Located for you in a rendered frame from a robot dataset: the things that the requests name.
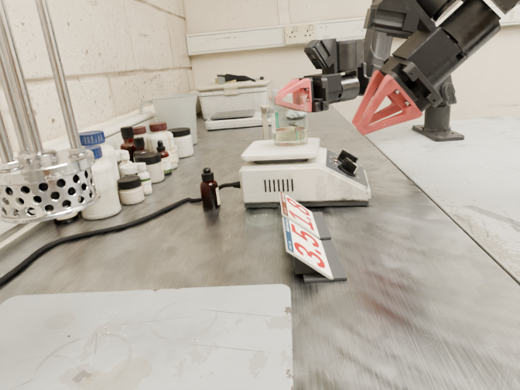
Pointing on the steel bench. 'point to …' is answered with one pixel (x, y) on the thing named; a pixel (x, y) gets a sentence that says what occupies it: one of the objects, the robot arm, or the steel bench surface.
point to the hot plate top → (257, 153)
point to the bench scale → (235, 119)
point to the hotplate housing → (299, 183)
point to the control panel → (343, 172)
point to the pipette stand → (265, 121)
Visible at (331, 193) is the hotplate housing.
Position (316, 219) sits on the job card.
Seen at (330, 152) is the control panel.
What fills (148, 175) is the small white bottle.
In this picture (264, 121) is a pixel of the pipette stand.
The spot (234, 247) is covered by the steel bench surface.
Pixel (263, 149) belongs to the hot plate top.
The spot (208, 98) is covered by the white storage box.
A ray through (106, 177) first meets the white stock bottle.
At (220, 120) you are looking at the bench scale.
